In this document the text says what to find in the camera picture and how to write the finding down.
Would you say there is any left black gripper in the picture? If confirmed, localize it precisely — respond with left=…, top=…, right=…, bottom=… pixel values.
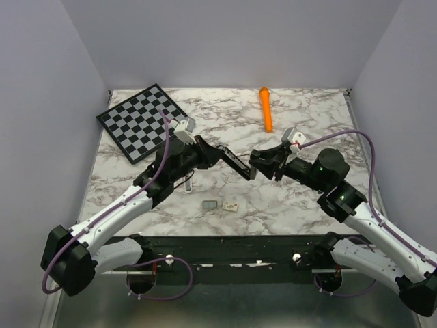
left=172, top=135, right=224, bottom=182

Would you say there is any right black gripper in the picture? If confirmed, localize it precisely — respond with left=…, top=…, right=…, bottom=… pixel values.
left=249, top=141, right=328, bottom=193

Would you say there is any black stapler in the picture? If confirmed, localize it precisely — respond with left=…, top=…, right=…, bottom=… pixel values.
left=217, top=145, right=257, bottom=181

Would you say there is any light blue stapler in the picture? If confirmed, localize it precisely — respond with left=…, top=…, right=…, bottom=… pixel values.
left=184, top=171, right=195, bottom=193

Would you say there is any white staples box sleeve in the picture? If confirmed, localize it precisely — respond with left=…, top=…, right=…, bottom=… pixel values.
left=222, top=202, right=238, bottom=212

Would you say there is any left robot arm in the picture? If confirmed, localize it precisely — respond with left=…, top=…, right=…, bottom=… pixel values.
left=41, top=136, right=225, bottom=296

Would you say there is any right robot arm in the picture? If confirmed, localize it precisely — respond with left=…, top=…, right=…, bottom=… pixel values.
left=249, top=145, right=436, bottom=317

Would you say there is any black grey chessboard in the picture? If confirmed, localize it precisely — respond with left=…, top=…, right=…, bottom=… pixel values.
left=97, top=84, right=187, bottom=164

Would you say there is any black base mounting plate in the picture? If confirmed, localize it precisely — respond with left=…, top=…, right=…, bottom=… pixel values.
left=91, top=233, right=344, bottom=290

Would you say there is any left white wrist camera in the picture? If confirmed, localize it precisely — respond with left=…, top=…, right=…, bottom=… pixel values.
left=170, top=117, right=195, bottom=144

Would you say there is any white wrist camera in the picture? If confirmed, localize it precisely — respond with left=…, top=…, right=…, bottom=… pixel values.
left=170, top=117, right=195, bottom=144
left=281, top=128, right=306, bottom=154

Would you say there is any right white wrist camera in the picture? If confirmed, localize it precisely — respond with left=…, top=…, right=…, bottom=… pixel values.
left=281, top=128, right=306, bottom=154

